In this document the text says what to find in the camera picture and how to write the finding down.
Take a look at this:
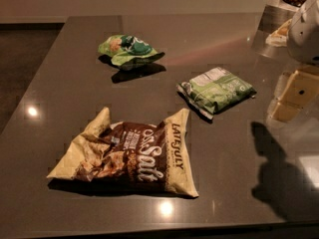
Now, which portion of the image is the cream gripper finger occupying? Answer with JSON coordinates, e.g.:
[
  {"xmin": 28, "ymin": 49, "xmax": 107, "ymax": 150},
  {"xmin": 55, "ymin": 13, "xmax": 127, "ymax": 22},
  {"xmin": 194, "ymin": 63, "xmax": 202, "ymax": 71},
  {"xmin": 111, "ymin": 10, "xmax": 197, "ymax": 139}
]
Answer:
[{"xmin": 271, "ymin": 66, "xmax": 319, "ymax": 122}]

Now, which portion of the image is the brown Late July chip bag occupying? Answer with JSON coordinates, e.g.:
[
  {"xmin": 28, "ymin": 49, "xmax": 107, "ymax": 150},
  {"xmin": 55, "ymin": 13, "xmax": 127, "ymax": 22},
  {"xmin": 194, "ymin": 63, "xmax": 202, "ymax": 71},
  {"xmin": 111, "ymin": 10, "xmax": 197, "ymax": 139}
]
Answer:
[{"xmin": 48, "ymin": 108, "xmax": 198, "ymax": 197}]

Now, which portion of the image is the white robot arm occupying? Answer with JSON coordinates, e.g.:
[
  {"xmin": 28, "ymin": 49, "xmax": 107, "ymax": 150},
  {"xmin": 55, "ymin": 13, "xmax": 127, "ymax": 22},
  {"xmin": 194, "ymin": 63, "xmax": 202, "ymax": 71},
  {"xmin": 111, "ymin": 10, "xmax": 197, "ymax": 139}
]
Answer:
[{"xmin": 268, "ymin": 0, "xmax": 319, "ymax": 122}]

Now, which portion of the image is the green snack bag with label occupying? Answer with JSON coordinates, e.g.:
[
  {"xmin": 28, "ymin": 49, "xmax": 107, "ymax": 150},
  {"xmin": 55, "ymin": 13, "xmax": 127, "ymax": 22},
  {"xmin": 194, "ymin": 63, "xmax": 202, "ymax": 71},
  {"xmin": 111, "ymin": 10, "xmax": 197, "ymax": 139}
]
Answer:
[{"xmin": 176, "ymin": 67, "xmax": 256, "ymax": 120}]

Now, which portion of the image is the green rice chip bag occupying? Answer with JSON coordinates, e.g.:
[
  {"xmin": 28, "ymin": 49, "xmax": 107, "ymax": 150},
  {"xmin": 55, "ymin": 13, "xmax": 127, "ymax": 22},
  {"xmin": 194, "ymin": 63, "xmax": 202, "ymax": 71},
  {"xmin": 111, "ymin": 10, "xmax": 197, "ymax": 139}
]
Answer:
[{"xmin": 98, "ymin": 35, "xmax": 164, "ymax": 71}]

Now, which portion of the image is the metal tray with food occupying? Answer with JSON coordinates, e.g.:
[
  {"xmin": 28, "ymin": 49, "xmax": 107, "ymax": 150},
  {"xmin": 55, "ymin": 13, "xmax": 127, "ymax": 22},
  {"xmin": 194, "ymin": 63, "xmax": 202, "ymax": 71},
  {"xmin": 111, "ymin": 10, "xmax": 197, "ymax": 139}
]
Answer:
[{"xmin": 252, "ymin": 5, "xmax": 297, "ymax": 59}]

